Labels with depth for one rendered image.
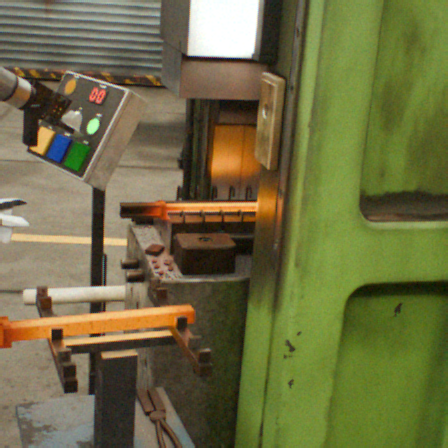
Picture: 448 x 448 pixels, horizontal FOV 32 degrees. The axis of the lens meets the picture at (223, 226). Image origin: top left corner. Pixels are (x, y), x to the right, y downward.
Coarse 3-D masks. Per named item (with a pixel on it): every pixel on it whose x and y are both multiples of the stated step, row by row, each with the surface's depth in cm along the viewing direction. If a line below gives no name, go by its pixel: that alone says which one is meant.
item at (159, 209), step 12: (120, 204) 177; (132, 204) 178; (144, 204) 178; (156, 204) 179; (168, 204) 181; (180, 204) 182; (192, 204) 182; (204, 204) 183; (216, 204) 184; (228, 204) 184; (240, 204) 185; (252, 204) 186; (120, 216) 178; (132, 216) 177; (144, 216) 178; (156, 216) 179
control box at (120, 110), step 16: (64, 80) 234; (80, 80) 228; (96, 80) 223; (80, 96) 226; (96, 96) 220; (112, 96) 215; (128, 96) 212; (80, 112) 222; (96, 112) 218; (112, 112) 213; (128, 112) 214; (48, 128) 231; (80, 128) 220; (112, 128) 212; (128, 128) 215; (96, 144) 212; (112, 144) 214; (48, 160) 225; (64, 160) 219; (96, 160) 212; (112, 160) 215; (80, 176) 212; (96, 176) 213
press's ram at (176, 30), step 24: (168, 0) 173; (192, 0) 154; (216, 0) 155; (240, 0) 156; (168, 24) 174; (192, 24) 155; (216, 24) 157; (240, 24) 158; (192, 48) 157; (216, 48) 158; (240, 48) 160
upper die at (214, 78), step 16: (176, 64) 166; (192, 64) 163; (208, 64) 164; (224, 64) 165; (240, 64) 166; (256, 64) 167; (176, 80) 167; (192, 80) 164; (208, 80) 165; (224, 80) 166; (240, 80) 167; (256, 80) 168; (192, 96) 165; (208, 96) 166; (224, 96) 167; (240, 96) 168; (256, 96) 169
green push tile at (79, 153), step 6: (78, 144) 216; (84, 144) 215; (72, 150) 217; (78, 150) 215; (84, 150) 214; (90, 150) 213; (72, 156) 216; (78, 156) 214; (84, 156) 213; (66, 162) 217; (72, 162) 215; (78, 162) 214; (72, 168) 214; (78, 168) 213
